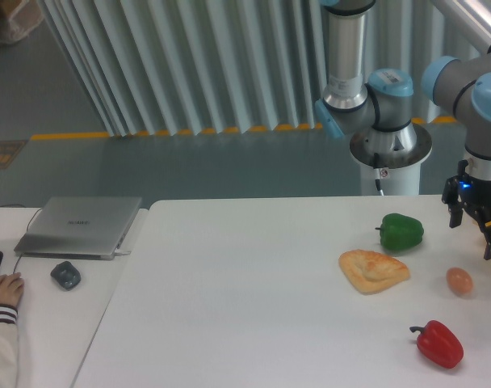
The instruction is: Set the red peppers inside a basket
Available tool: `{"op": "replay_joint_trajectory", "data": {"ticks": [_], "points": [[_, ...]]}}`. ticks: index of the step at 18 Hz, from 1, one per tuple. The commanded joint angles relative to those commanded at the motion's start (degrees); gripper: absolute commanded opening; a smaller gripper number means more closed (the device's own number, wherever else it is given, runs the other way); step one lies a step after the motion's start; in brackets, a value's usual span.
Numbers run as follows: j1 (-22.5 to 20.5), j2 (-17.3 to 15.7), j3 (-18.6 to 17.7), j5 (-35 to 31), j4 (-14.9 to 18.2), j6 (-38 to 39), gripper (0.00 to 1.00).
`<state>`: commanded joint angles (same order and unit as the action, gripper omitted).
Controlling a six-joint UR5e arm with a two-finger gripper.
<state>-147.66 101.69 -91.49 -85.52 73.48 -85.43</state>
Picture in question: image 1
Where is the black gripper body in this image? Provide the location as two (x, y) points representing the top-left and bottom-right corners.
(442, 159), (491, 234)

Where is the red bell pepper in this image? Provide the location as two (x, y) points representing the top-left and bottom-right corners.
(409, 320), (464, 369)

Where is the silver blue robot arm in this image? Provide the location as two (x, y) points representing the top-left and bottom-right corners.
(315, 1), (491, 259)

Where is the white sleeved forearm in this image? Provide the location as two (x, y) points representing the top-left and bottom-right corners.
(0, 305), (19, 387)

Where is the person's hand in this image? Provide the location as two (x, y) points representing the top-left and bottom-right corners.
(0, 272), (24, 309)

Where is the brown egg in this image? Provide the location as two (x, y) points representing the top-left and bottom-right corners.
(446, 267), (473, 295)

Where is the green bell pepper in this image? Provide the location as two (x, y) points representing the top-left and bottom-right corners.
(377, 213), (424, 252)

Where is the flat golden bread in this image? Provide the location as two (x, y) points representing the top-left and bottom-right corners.
(338, 249), (410, 294)

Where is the corrugated grey partition screen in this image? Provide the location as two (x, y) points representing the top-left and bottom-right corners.
(36, 0), (487, 138)

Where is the silver laptop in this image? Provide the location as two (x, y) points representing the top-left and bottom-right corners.
(15, 196), (142, 259)

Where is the dark grey computer mouse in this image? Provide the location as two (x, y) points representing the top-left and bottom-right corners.
(50, 261), (82, 291)

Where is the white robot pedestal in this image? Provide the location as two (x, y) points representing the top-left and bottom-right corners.
(357, 161), (422, 196)

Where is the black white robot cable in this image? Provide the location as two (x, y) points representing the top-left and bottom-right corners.
(372, 152), (386, 197)

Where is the white laptop cable plug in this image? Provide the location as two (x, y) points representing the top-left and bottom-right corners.
(114, 250), (132, 257)

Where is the black mouse cable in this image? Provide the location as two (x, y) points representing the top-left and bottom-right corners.
(0, 204), (44, 276)

